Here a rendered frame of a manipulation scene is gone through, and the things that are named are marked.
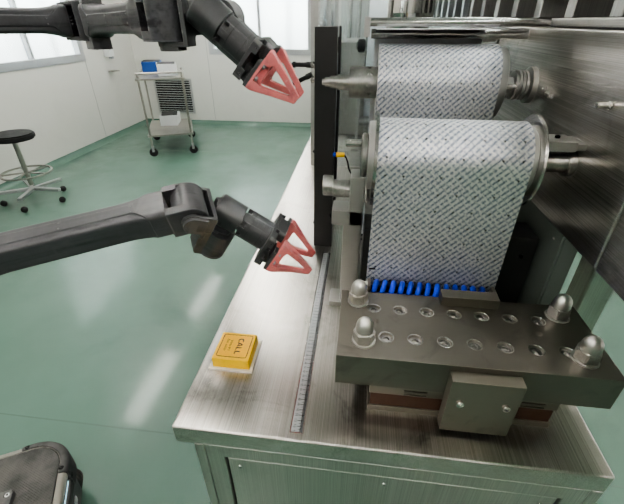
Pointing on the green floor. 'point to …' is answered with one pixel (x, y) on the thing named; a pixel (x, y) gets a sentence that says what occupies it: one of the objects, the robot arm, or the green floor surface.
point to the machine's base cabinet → (357, 482)
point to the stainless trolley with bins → (169, 124)
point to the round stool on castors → (22, 163)
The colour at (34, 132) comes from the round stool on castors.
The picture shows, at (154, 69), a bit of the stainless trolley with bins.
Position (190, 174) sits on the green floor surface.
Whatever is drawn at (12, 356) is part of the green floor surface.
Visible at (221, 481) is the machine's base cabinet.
